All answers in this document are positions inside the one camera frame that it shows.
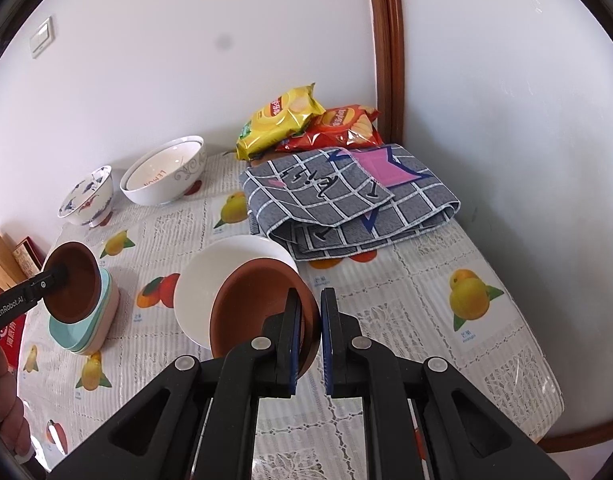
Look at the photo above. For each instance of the brown wooden door frame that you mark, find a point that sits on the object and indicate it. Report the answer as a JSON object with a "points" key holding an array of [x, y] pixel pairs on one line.
{"points": [[384, 50]]}

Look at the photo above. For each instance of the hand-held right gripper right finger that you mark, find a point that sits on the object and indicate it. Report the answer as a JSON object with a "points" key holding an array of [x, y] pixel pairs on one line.
{"points": [[329, 345]]}

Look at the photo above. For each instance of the teal square plate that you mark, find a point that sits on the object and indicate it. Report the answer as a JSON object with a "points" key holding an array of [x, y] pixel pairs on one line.
{"points": [[64, 335]]}

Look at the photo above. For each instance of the white bowl with printed inside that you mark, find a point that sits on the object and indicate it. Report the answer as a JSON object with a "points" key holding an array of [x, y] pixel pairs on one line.
{"points": [[156, 167]]}

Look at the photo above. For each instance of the red paper shopping bag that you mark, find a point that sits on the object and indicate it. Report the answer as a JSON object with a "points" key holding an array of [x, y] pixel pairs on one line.
{"points": [[11, 342]]}

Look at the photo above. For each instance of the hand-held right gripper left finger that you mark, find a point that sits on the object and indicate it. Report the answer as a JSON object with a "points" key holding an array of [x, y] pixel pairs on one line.
{"points": [[295, 345]]}

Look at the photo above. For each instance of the white wall light switch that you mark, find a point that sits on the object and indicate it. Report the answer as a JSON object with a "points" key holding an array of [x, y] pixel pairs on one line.
{"points": [[41, 36]]}

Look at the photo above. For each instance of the fruit print tablecloth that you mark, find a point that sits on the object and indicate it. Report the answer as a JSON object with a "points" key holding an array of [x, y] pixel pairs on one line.
{"points": [[416, 320]]}

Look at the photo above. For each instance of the person's left hand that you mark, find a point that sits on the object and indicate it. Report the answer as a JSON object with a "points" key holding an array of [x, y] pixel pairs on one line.
{"points": [[9, 410]]}

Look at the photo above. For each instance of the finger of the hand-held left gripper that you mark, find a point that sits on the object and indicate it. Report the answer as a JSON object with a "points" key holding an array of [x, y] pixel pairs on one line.
{"points": [[54, 276]]}

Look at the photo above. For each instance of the white bowl with line pattern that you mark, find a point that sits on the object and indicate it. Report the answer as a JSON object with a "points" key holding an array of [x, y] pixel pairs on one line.
{"points": [[201, 290]]}

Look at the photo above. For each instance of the large white bowl grey scrolls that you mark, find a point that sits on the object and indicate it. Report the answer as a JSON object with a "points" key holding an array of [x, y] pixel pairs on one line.
{"points": [[181, 180]]}

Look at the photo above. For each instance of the blue and white patterned bowl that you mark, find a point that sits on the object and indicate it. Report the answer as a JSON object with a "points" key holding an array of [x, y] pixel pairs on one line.
{"points": [[89, 200]]}

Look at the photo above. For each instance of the green square plate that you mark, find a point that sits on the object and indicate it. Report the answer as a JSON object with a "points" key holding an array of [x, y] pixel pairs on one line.
{"points": [[94, 338]]}

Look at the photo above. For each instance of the grey checked folded cloth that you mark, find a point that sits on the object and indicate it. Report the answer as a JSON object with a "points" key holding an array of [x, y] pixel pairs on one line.
{"points": [[336, 195]]}

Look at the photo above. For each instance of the red chip bag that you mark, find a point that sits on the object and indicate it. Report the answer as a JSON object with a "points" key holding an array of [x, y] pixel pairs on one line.
{"points": [[336, 127]]}

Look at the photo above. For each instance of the yellow chip bag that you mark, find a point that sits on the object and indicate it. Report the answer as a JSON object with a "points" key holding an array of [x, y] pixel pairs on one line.
{"points": [[276, 120]]}

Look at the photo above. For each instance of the pink square plate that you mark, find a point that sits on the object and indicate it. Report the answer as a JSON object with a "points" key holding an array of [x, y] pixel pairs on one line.
{"points": [[111, 310]]}

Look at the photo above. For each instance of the small brown bowl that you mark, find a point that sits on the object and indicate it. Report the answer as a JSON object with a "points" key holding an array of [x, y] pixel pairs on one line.
{"points": [[71, 285], [256, 300]]}

